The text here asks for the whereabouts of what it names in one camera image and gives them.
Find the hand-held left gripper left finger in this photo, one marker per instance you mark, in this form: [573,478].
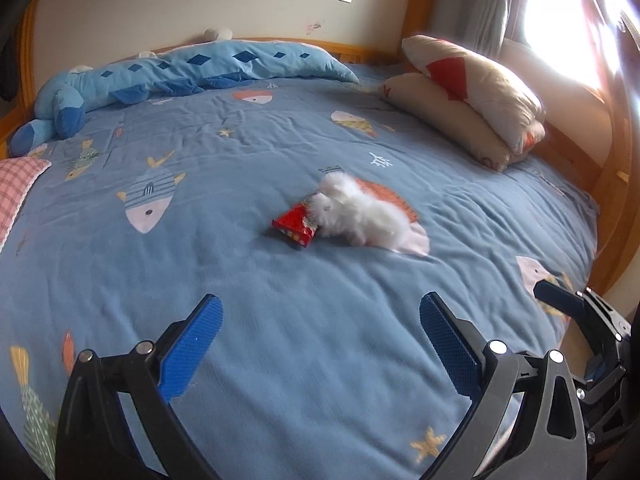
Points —
[195,345]

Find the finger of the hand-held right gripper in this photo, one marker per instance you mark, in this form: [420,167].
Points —
[560,294]
[600,377]

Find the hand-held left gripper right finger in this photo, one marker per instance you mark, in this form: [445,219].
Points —
[450,345]

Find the red snack packet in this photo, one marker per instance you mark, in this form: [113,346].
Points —
[295,225]

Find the blue fish-print bedsheet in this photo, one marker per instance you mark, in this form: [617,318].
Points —
[300,310]

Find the white fluffy toy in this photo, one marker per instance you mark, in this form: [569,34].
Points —
[360,212]

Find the pink checked pillow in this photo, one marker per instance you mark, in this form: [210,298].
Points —
[17,195]

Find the window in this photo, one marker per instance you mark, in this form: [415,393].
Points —
[565,20]

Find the blue crocodile plush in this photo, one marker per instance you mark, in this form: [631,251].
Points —
[225,60]

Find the grey curtain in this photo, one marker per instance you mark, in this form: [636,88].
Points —
[470,10]

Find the white plush toy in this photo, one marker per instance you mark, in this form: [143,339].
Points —
[218,34]

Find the dark hanging clothes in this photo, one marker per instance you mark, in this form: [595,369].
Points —
[9,65]

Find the wooden bed frame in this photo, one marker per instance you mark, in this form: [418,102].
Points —
[612,185]

